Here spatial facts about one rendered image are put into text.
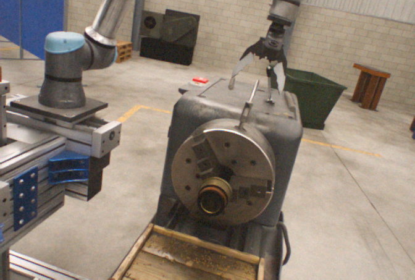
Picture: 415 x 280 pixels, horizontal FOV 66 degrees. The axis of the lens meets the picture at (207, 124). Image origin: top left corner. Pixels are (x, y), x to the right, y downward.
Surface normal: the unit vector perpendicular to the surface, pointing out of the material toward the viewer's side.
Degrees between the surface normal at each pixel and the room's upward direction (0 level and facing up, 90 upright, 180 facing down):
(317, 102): 102
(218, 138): 90
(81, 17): 90
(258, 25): 90
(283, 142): 90
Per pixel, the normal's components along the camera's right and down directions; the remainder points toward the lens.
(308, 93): 0.06, 0.53
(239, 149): -0.22, 0.28
